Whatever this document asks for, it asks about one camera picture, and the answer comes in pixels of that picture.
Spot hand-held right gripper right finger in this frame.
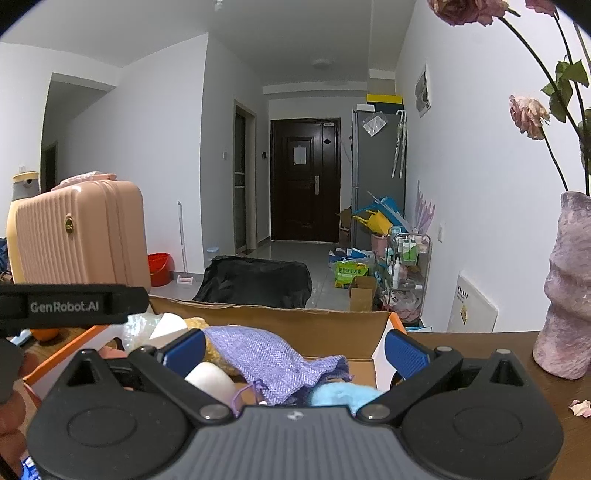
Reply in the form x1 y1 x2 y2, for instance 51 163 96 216
355 329 529 422

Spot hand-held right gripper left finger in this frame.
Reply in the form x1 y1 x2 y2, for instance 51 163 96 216
58 329 234 421

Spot yellow and white plush lamb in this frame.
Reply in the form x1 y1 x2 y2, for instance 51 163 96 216
148 313 237 403

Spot clear plastic bag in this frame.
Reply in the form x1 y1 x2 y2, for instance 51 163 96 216
121 313 162 354
361 113 387 136

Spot purple woven pouch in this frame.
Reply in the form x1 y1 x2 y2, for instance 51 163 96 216
203 325 352 416

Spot light blue plush toy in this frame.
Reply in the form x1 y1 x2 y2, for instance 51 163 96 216
307 383 384 409

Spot person's left hand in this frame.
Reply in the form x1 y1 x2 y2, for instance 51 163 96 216
0 353 43 476

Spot white mop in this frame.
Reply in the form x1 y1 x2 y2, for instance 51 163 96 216
177 200 195 286

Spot small floor cardboard box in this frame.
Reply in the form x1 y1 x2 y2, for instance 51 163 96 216
348 275 378 312

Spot metal storage cart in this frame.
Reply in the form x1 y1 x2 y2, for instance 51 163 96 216
374 232 431 326

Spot pink ribbed suitcase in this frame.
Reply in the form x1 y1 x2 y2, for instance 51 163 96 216
14 179 152 289

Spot red bucket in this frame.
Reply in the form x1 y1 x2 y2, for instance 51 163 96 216
148 252 171 288

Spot white leaning board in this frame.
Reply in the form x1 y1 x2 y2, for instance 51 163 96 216
447 273 499 333

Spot black bag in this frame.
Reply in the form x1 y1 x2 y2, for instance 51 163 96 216
193 255 314 309

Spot green packet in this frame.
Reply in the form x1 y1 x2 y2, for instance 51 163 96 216
335 261 370 289

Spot yellow thermos jug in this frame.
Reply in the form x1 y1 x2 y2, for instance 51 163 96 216
6 172 41 283

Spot pink fluffy cloth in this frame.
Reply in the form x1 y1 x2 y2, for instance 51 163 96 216
51 172 117 192

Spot blue and yellow bags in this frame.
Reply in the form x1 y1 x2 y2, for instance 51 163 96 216
353 196 409 234

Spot pink textured vase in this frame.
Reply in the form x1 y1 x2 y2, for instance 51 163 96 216
532 191 591 380

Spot interior side door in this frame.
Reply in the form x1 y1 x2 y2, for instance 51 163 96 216
233 99 257 254

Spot dark brown entrance door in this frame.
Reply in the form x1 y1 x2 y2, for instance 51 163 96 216
270 117 341 243

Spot grey refrigerator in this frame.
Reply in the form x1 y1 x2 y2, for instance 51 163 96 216
351 105 407 250

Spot white folded umbrella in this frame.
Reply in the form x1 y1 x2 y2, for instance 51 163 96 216
392 110 408 178

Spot clear hanging plastic bag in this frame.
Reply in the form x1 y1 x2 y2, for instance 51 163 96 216
361 113 387 136

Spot yellow and black box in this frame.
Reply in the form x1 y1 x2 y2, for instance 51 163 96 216
367 93 404 112

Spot dried pink rose bouquet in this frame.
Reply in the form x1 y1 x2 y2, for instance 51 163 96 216
427 0 591 195

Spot purple wall decal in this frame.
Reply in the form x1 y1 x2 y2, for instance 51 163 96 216
416 181 436 234

